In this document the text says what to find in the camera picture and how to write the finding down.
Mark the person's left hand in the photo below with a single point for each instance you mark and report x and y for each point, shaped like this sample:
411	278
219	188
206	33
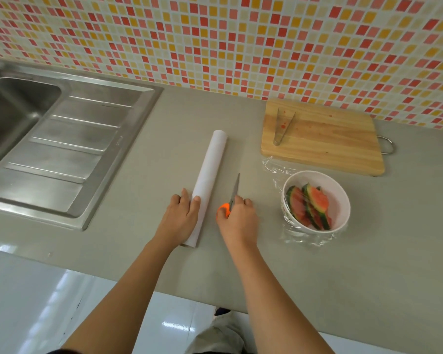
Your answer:
177	223

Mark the person's right hand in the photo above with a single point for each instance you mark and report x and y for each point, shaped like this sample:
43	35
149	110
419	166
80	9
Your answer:
240	224

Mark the person's left thumb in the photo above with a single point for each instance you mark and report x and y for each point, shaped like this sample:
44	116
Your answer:
196	206

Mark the person's right middle finger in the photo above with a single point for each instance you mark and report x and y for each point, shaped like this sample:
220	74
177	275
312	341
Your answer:
248	204

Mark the person's right thumb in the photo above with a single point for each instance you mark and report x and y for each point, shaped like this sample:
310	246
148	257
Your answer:
221	217

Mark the white cling film roll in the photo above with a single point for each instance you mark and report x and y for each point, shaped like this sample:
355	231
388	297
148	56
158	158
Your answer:
209	180

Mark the person's left forearm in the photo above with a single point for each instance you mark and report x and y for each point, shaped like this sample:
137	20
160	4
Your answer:
133	294

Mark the person's right forearm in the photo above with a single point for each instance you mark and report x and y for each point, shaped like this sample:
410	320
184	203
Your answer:
273	302

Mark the clear plastic wrap sheet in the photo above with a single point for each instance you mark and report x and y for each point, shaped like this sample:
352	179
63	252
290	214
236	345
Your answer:
277	169

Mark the watermelon slice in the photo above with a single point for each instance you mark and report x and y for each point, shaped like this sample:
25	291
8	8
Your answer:
317	202
297	208

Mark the metal watermelon slicer tongs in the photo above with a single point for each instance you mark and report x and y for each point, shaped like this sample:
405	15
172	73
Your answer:
280	128

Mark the white bowl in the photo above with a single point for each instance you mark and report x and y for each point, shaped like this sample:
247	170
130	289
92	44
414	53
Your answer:
336	202

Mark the person's dark shoe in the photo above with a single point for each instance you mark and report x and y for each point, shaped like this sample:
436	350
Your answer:
222	311

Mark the wooden cutting board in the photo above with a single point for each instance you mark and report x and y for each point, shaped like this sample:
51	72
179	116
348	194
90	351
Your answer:
328	140

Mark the person's beige trousers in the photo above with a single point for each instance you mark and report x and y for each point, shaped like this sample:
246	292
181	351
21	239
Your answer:
217	337

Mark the stainless steel sink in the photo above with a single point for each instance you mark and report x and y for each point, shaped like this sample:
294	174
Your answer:
77	143

